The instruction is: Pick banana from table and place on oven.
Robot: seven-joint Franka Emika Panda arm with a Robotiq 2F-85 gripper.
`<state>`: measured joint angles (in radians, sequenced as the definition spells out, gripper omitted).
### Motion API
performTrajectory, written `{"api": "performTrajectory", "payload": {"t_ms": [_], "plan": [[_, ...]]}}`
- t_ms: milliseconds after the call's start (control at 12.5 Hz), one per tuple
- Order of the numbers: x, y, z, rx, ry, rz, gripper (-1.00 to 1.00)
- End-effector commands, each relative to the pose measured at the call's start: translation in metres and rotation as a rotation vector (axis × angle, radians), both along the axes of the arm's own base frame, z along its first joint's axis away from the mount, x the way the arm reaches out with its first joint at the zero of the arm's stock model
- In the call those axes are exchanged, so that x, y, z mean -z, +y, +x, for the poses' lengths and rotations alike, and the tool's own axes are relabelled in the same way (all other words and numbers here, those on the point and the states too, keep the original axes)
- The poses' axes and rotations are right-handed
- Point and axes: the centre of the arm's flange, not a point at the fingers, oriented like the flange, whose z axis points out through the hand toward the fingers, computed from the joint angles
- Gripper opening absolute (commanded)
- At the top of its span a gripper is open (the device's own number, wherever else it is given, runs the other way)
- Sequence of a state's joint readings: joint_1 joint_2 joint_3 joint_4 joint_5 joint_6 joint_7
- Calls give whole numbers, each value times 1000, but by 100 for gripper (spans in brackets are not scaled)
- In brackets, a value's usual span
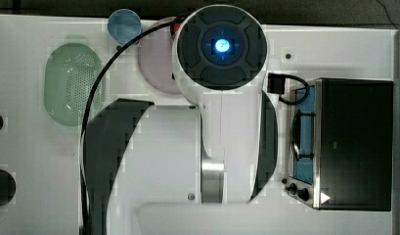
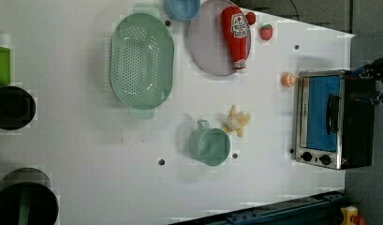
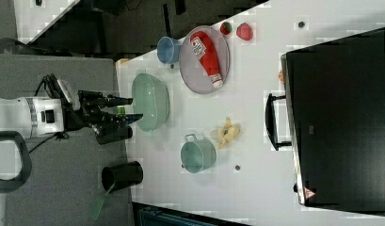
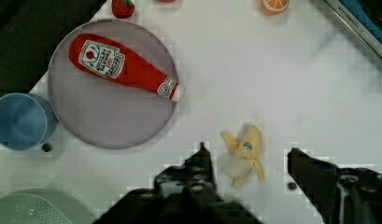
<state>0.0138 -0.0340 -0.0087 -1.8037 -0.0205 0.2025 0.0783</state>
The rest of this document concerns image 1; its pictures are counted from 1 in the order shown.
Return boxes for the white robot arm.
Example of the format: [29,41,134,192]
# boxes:
[172,4,269,204]

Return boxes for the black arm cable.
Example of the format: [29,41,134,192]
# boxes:
[78,12,194,235]

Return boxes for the black toaster oven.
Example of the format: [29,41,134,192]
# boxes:
[286,78,393,212]

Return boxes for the blue plastic cup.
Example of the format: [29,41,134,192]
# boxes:
[108,9,142,45]

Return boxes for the lilac round plate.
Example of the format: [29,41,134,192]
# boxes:
[138,26,181,95]

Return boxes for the red plush tomato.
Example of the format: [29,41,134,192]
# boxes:
[172,23,181,34]

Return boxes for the black cylinder container lower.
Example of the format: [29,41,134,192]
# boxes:
[0,169,16,207]

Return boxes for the green perforated colander basket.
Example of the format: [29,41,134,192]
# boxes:
[44,35,103,126]

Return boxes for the black power plug with cord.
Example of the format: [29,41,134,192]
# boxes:
[267,72,310,105]

